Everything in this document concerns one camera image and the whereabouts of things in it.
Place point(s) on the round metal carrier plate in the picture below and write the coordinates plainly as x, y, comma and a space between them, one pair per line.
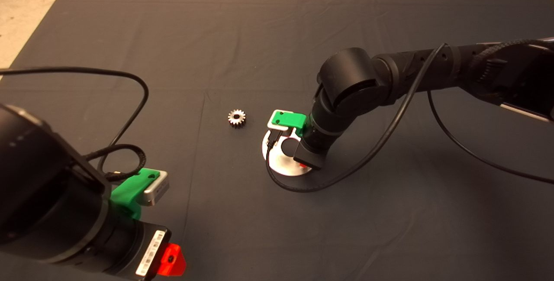
281, 166

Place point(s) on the right green camera mount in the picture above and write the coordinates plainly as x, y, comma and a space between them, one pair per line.
289, 118

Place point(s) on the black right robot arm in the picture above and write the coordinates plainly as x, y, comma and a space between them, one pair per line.
350, 77

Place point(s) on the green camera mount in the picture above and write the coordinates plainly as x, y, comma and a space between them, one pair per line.
127, 190
289, 118

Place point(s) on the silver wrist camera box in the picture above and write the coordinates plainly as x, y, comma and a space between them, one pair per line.
276, 127
156, 188

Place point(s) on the small steel planetary gear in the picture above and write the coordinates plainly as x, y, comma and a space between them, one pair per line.
236, 118

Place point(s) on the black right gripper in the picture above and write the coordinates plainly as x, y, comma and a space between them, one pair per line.
311, 156

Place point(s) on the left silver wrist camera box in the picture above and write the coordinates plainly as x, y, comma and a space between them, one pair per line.
156, 188

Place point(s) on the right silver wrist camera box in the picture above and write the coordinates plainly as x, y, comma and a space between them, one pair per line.
276, 127

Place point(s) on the left green camera mount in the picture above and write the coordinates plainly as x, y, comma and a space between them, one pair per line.
127, 190

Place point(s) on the dark grey table cloth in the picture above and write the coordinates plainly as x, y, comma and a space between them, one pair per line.
277, 34

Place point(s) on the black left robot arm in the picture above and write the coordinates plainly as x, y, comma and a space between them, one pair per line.
43, 185

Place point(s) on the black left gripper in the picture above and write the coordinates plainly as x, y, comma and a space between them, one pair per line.
130, 246

